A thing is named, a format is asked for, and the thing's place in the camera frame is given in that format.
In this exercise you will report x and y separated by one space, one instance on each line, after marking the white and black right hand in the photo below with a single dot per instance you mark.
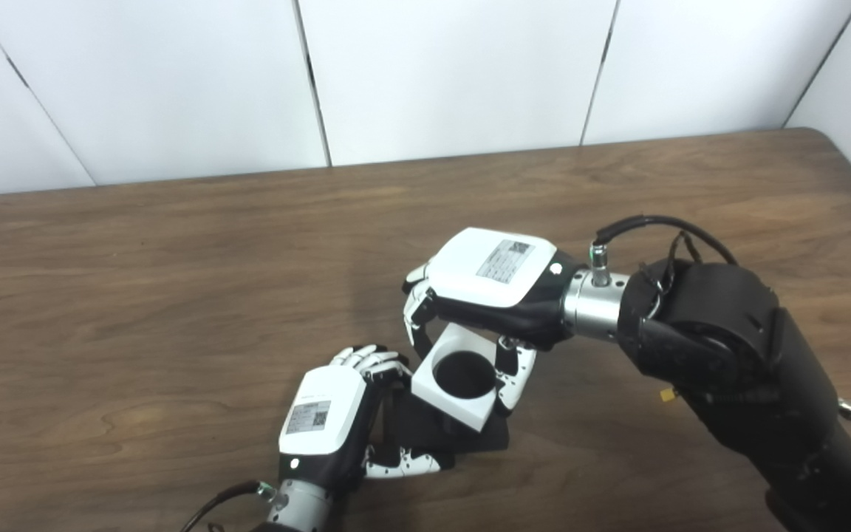
484 273

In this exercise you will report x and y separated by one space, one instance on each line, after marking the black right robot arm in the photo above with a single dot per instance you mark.
736 355

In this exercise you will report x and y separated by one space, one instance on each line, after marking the white square piece with hole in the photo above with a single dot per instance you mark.
455 410

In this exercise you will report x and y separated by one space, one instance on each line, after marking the white and black left hand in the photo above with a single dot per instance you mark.
326 414

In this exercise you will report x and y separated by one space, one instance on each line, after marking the black peg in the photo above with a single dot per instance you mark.
462 373

